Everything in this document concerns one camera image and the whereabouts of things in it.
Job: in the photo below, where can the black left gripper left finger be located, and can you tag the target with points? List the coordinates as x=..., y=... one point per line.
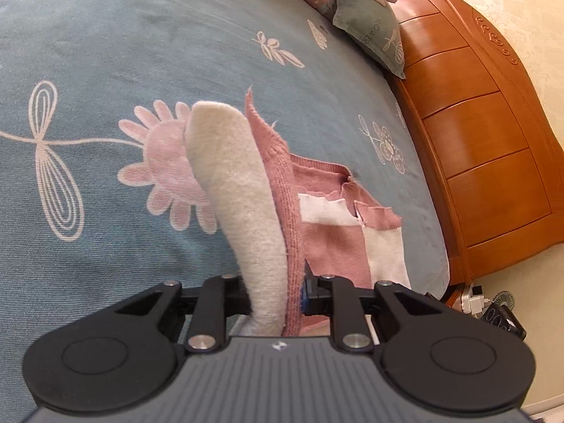
x=168, y=308

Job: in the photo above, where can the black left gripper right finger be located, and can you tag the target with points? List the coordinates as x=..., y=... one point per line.
x=362, y=317

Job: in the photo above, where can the pink and white knit sweater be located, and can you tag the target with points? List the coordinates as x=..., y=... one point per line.
x=284, y=215

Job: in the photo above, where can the small white desk fan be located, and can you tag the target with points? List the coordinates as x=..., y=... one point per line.
x=504, y=298

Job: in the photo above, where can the white power strip with chargers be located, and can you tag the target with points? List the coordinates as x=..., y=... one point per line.
x=473, y=301

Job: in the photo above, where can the wooden nightstand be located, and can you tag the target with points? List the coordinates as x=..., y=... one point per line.
x=453, y=296

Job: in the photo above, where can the blue patterned bed sheet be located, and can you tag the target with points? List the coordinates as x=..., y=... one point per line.
x=97, y=198

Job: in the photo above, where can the orange wooden headboard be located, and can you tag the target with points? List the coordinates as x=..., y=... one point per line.
x=493, y=166

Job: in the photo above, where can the grey-green flower pillow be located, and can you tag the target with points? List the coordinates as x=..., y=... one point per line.
x=375, y=28

